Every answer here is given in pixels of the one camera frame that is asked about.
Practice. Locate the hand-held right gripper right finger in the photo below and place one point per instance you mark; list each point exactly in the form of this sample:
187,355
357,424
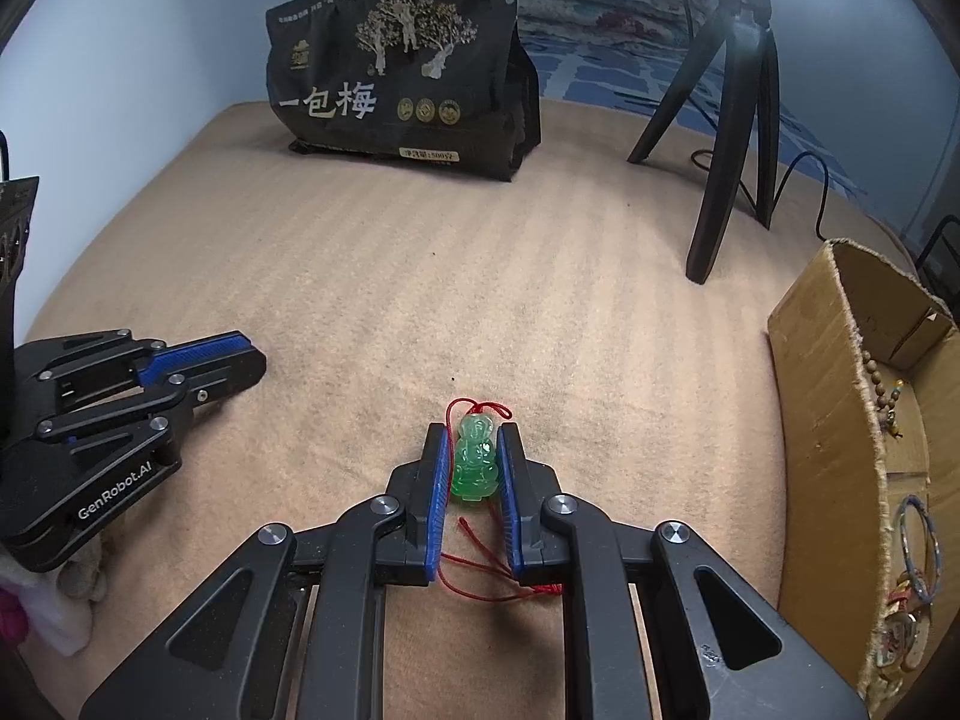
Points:
511,510

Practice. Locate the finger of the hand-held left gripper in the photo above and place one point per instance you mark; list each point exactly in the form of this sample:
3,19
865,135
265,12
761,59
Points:
195,352
225,379

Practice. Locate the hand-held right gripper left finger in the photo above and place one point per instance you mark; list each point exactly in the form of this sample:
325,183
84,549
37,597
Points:
436,510

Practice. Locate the cardboard box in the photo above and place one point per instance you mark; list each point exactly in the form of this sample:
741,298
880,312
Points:
817,390

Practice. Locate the person's left hand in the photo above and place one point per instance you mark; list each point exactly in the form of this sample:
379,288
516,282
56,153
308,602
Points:
79,576

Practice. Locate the black printed snack bag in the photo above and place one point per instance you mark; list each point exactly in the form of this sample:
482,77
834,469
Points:
405,67

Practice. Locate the black tripod stand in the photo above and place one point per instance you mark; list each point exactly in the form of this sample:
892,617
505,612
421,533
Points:
731,127

